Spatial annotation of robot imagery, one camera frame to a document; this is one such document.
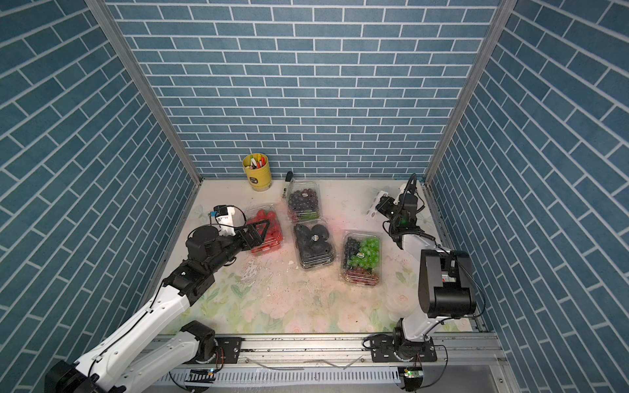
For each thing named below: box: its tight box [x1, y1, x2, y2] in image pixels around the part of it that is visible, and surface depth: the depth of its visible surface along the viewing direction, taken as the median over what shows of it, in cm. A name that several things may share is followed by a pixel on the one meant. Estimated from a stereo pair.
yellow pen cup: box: [241, 152, 272, 192], surface depth 111 cm
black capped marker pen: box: [281, 170, 295, 199], surface depth 118 cm
